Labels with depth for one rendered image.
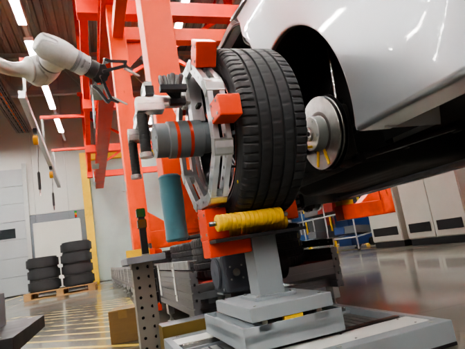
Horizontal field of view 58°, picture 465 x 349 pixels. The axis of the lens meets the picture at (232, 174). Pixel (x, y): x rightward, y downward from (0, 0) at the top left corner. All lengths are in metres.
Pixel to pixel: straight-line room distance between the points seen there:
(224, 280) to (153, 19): 1.38
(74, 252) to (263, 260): 8.45
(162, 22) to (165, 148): 0.99
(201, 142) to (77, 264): 8.45
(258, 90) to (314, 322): 0.78
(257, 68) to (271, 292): 0.79
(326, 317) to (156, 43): 1.55
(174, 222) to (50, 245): 11.08
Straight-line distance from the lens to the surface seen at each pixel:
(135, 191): 4.00
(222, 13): 5.61
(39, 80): 1.93
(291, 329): 1.46
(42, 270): 9.91
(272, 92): 1.41
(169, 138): 1.53
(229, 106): 1.29
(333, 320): 1.53
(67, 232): 12.61
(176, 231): 1.62
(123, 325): 2.58
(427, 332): 1.56
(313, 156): 1.95
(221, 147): 1.34
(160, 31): 2.34
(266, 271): 1.57
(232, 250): 1.53
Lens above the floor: 0.42
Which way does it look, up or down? 10 degrees up
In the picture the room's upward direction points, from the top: 9 degrees counter-clockwise
